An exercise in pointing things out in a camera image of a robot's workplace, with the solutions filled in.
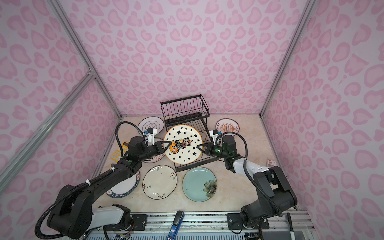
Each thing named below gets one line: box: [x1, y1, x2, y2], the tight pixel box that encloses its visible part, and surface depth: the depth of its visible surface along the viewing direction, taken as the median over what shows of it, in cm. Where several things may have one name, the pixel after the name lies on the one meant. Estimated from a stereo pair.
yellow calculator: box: [110, 143, 129, 162], surface depth 99 cm
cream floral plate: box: [142, 165, 178, 200], surface depth 86 cm
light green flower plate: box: [182, 166, 218, 203], surface depth 86 cm
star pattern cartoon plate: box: [164, 124, 203, 165], surface depth 84 cm
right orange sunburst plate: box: [215, 118, 240, 134], surface depth 116 cm
